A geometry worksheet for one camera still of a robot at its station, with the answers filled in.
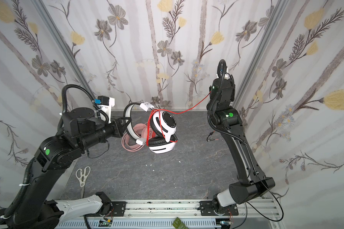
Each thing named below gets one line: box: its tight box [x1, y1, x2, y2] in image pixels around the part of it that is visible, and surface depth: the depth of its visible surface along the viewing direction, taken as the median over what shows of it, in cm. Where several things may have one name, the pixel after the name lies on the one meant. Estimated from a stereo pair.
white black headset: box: [123, 102, 179, 155], surface depth 47 cm
